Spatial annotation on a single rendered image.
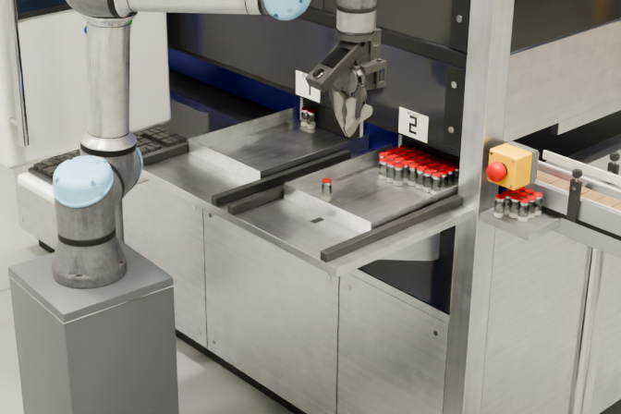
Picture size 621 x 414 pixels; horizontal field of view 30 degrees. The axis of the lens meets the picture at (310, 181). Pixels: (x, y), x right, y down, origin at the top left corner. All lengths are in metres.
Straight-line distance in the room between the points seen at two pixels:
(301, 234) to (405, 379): 0.62
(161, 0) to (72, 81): 0.85
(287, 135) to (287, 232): 0.53
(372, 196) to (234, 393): 1.10
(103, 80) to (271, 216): 0.44
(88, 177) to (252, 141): 0.62
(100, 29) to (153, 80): 0.78
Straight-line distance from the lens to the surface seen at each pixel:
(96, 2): 2.13
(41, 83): 2.86
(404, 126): 2.52
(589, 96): 2.66
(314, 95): 2.72
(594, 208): 2.39
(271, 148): 2.73
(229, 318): 3.28
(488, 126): 2.38
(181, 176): 2.59
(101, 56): 2.31
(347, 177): 2.57
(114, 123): 2.36
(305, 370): 3.08
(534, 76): 2.46
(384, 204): 2.44
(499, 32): 2.33
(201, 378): 3.47
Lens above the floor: 1.91
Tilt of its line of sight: 24 degrees down
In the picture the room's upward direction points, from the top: 1 degrees clockwise
